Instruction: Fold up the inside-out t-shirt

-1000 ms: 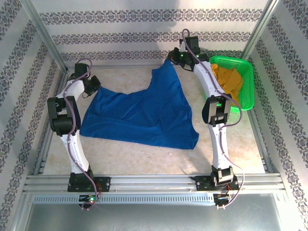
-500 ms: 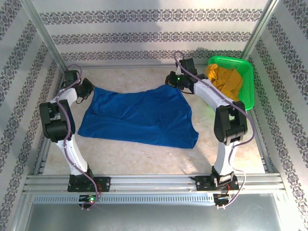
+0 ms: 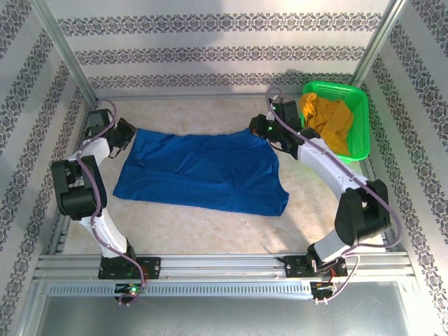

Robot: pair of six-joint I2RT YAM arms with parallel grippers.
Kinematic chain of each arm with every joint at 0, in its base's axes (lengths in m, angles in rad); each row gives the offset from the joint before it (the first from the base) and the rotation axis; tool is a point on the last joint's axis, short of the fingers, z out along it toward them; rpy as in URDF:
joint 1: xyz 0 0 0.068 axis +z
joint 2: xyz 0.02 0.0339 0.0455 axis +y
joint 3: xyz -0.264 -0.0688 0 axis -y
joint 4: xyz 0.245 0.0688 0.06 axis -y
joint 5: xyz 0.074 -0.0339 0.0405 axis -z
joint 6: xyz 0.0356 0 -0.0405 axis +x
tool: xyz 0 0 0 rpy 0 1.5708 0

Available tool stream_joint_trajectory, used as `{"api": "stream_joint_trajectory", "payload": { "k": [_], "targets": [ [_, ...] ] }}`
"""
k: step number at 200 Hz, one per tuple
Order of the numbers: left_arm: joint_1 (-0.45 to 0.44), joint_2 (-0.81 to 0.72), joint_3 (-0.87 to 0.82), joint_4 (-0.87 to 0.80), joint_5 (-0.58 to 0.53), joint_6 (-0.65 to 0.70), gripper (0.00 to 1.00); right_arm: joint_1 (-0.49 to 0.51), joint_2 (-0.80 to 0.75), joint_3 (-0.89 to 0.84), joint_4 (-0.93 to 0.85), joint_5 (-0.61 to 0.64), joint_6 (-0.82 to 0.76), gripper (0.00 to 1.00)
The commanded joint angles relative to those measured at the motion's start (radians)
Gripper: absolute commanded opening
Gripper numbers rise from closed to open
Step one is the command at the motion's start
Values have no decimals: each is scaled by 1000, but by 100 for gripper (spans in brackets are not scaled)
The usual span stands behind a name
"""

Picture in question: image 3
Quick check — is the blue t-shirt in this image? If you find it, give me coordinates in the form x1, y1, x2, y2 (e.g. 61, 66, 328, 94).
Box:
112, 127, 291, 218

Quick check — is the yellow cloth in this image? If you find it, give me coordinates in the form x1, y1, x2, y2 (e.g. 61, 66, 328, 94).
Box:
300, 92, 354, 155

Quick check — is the green plastic basket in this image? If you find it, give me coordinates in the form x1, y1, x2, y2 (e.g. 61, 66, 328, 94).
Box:
299, 80, 371, 162

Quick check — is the grey sheet metal panel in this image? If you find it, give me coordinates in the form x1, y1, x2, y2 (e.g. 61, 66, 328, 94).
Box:
20, 279, 421, 336

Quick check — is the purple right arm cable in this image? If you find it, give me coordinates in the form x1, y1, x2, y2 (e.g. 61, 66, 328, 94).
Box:
265, 87, 403, 305

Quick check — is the aluminium back rail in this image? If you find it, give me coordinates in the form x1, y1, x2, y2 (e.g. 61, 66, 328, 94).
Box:
94, 91, 305, 102

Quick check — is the slanted aluminium frame post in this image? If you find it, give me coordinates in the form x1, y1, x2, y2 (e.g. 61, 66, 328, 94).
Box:
29, 0, 99, 102
349, 0, 409, 88

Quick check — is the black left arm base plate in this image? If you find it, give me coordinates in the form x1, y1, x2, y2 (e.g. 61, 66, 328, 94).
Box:
97, 256, 162, 280

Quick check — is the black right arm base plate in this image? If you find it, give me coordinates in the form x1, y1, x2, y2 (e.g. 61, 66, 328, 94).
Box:
278, 255, 349, 279

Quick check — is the long aluminium mounting rail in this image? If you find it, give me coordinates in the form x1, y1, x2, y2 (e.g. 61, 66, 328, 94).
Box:
33, 253, 412, 281

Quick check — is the slotted grey cable duct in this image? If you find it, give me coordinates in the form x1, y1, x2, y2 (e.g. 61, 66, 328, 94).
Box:
47, 281, 314, 298

